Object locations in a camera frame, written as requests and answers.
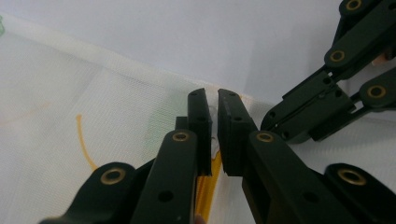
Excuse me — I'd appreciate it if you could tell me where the white leaf-print mesh zipper bag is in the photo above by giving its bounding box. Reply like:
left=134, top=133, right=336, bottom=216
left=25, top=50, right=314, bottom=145
left=0, top=12, right=396, bottom=224

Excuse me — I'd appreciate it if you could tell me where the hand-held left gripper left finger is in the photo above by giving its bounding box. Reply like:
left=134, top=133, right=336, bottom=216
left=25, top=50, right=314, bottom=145
left=130, top=88, right=213, bottom=224

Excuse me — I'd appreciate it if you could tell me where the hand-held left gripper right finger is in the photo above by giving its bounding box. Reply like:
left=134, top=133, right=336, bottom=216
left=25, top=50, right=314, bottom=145
left=217, top=88, right=359, bottom=224

